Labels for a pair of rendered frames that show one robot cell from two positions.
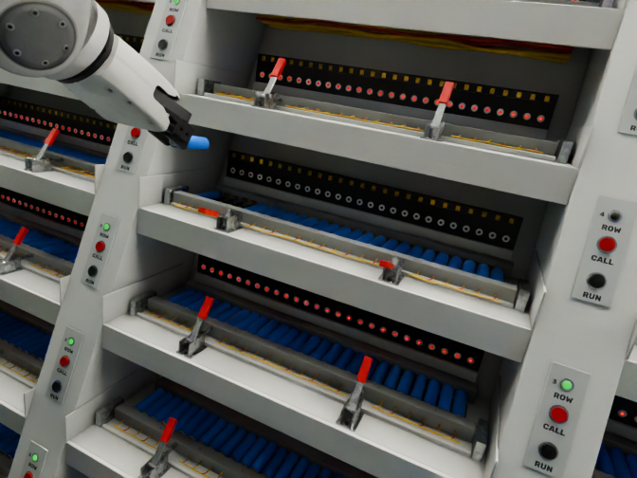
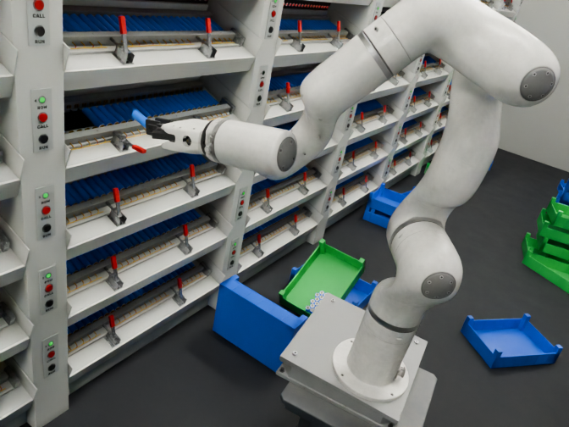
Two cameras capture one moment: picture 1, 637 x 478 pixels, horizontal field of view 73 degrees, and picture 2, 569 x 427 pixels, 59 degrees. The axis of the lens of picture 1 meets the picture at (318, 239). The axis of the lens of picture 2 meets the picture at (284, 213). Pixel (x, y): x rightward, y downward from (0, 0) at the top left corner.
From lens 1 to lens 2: 1.22 m
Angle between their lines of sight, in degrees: 82
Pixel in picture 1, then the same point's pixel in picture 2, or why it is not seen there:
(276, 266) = (157, 152)
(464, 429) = (214, 166)
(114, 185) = (36, 164)
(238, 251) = (137, 156)
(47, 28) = not seen: hidden behind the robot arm
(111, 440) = (78, 296)
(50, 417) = (51, 319)
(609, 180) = (262, 58)
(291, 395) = (169, 201)
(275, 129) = (140, 75)
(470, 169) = (224, 67)
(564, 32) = not seen: outside the picture
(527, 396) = not seen: hidden behind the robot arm
